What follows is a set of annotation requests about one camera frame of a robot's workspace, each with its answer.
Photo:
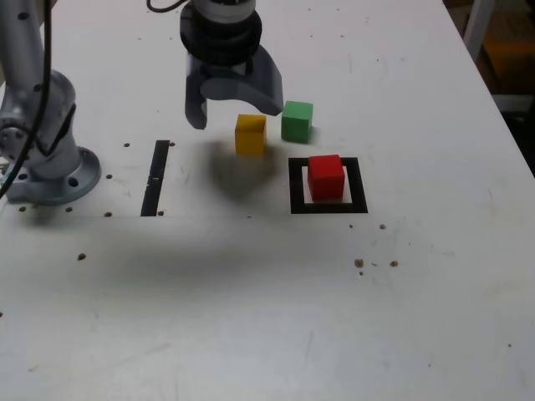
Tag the red cube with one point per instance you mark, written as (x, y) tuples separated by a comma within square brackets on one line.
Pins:
[(326, 179)]

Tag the green cube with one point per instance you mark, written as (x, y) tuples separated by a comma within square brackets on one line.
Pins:
[(297, 125)]

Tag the brown cardboard box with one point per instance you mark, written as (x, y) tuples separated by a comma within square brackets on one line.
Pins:
[(510, 46)]

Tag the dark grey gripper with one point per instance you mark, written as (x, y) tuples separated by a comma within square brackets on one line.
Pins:
[(227, 70)]

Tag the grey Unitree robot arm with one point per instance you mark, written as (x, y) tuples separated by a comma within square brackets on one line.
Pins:
[(54, 163)]

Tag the black tape strip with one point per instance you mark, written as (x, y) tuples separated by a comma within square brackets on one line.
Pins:
[(154, 184)]

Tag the black tape square outline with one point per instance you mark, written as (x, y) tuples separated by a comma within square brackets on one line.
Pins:
[(297, 188)]

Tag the yellow cube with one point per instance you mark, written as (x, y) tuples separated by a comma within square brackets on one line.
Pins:
[(251, 140)]

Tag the white metal frame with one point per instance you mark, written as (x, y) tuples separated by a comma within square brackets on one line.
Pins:
[(476, 25)]

